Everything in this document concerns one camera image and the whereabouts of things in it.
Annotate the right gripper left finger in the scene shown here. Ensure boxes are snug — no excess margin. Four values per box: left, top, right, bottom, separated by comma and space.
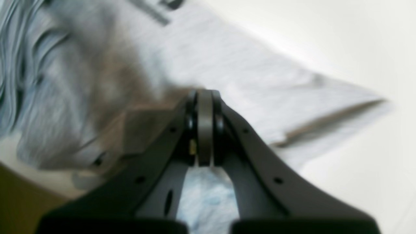
36, 91, 197, 234

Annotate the grey T-shirt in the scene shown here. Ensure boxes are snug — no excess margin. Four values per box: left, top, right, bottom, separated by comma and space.
1, 0, 386, 234

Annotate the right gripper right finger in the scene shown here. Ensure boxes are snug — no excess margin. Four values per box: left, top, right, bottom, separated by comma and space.
212, 90, 380, 234

